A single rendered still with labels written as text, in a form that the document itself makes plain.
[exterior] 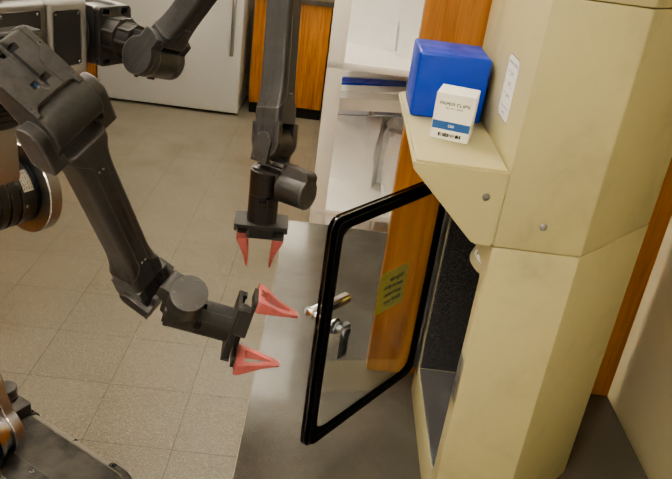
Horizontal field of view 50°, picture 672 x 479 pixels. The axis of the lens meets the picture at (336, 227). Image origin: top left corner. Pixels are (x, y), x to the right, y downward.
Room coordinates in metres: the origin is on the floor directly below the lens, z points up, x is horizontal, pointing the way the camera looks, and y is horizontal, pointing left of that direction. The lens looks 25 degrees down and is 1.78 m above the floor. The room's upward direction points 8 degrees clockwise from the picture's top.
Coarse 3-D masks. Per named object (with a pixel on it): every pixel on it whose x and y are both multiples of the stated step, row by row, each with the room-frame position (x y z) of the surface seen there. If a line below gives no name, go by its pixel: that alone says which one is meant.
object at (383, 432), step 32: (288, 224) 1.77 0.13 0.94; (320, 224) 1.80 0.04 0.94; (288, 256) 1.59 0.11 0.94; (320, 256) 1.61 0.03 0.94; (288, 288) 1.43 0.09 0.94; (288, 320) 1.30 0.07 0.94; (288, 352) 1.18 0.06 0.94; (256, 384) 1.07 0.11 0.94; (288, 384) 1.08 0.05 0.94; (256, 416) 0.98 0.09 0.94; (288, 416) 0.99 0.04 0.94; (352, 416) 1.02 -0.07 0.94; (384, 416) 1.03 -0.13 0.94; (608, 416) 1.12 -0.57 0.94; (256, 448) 0.91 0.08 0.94; (288, 448) 0.92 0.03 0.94; (320, 448) 0.93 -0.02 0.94; (352, 448) 0.94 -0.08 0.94; (384, 448) 0.95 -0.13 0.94; (416, 448) 0.96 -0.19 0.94; (576, 448) 1.01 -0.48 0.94; (608, 448) 1.03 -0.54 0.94
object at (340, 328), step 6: (336, 324) 0.89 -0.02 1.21; (342, 324) 0.91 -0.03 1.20; (348, 324) 0.89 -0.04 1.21; (336, 330) 0.89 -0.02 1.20; (342, 330) 0.88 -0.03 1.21; (348, 330) 0.89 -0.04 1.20; (342, 336) 0.88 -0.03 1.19; (348, 336) 0.90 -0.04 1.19; (342, 342) 0.89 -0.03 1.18; (342, 348) 0.89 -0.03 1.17; (342, 354) 0.89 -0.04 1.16
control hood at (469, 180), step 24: (408, 120) 0.96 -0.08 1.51; (480, 120) 1.01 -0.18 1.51; (432, 144) 0.86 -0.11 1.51; (456, 144) 0.88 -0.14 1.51; (480, 144) 0.89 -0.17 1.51; (432, 168) 0.80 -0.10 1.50; (456, 168) 0.80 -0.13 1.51; (480, 168) 0.80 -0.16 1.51; (504, 168) 0.81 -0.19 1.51; (432, 192) 0.80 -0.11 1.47; (456, 192) 0.80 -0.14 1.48; (480, 192) 0.80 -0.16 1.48; (504, 192) 0.80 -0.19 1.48; (456, 216) 0.80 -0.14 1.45; (480, 216) 0.80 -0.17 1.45; (480, 240) 0.80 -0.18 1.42
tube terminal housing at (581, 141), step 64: (512, 0) 0.99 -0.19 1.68; (576, 0) 0.80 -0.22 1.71; (576, 64) 0.80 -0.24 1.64; (640, 64) 0.81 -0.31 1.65; (512, 128) 0.84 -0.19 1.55; (576, 128) 0.80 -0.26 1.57; (640, 128) 0.85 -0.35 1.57; (512, 192) 0.80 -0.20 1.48; (576, 192) 0.80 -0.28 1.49; (640, 192) 0.90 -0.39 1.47; (512, 256) 0.80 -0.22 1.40; (576, 256) 0.81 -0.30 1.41; (512, 320) 0.80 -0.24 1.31; (576, 320) 0.84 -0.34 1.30; (512, 384) 0.80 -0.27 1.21; (576, 384) 0.89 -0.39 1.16; (448, 448) 0.80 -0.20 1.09; (512, 448) 0.80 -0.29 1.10
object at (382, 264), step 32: (384, 224) 0.96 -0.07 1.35; (416, 224) 1.04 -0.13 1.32; (352, 256) 0.91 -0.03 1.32; (384, 256) 0.98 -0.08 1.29; (416, 256) 1.05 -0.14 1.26; (320, 288) 0.87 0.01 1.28; (352, 288) 0.92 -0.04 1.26; (384, 288) 0.99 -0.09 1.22; (416, 288) 1.07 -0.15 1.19; (352, 320) 0.93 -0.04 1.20; (384, 320) 1.00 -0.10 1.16; (352, 352) 0.94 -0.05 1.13; (384, 352) 1.02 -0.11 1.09; (352, 384) 0.95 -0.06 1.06; (320, 416) 0.89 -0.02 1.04
